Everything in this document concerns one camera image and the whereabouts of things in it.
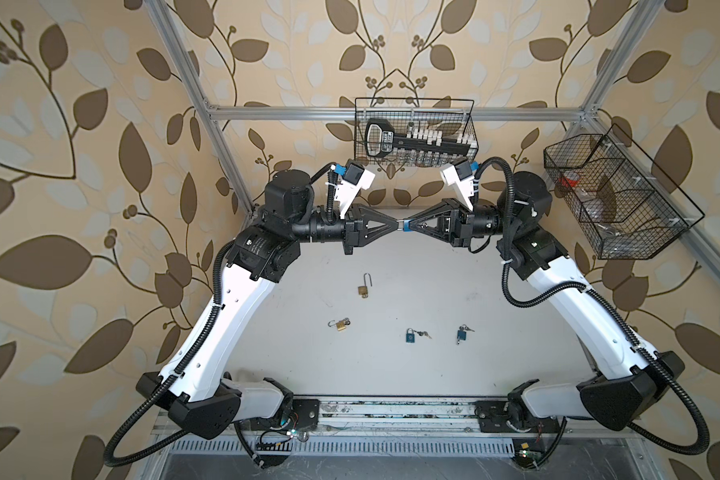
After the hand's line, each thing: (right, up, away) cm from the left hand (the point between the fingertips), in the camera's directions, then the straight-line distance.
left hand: (401, 228), depth 52 cm
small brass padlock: (-14, -28, +39) cm, 50 cm away
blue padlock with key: (+6, -31, +36) cm, 48 cm away
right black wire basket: (+59, +5, +21) cm, 62 cm away
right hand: (+2, 0, +2) cm, 3 cm away
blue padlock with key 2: (+22, -31, +37) cm, 53 cm away
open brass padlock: (-8, -19, +46) cm, 50 cm away
